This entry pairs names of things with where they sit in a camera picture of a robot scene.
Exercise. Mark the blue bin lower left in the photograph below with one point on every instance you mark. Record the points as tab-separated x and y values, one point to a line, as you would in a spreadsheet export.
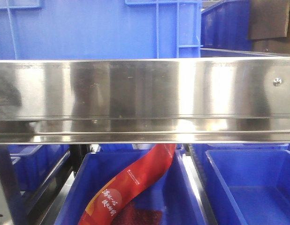
36	162

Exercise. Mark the blue bin lower right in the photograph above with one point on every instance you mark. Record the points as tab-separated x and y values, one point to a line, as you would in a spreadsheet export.
249	187

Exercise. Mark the dark blue bin top right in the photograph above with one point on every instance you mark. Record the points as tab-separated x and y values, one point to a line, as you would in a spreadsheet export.
225	24

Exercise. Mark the red snack bag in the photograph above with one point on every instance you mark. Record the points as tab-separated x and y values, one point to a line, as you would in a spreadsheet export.
113	197

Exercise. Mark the brown cardboard panel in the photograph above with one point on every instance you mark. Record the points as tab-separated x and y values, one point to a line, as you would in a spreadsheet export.
268	19

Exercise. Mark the stainless steel shelf rail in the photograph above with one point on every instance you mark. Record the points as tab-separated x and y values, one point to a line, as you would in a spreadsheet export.
195	100

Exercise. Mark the large blue crate top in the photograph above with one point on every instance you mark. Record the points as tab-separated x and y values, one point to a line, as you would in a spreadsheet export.
99	29

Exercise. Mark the silver screw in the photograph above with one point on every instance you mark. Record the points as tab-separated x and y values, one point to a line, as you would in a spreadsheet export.
277	81

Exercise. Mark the blue bin lower middle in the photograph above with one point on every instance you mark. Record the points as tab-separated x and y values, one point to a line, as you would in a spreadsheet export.
172	195

